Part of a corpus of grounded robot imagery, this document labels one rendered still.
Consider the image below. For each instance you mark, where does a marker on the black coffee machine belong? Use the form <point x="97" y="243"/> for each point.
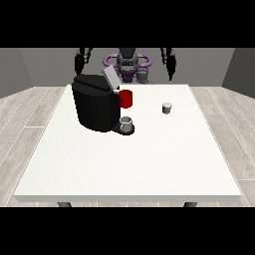
<point x="94" y="106"/>

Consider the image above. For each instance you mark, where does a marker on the pale grey machine lid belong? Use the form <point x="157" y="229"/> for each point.
<point x="111" y="78"/>

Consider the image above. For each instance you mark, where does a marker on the grey robot trunk purple rings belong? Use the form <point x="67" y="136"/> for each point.
<point x="126" y="63"/>

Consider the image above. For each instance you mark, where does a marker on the small grey coffee pod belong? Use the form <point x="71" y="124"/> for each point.
<point x="167" y="108"/>

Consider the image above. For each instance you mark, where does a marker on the small grey cup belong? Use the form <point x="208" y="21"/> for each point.
<point x="126" y="124"/>

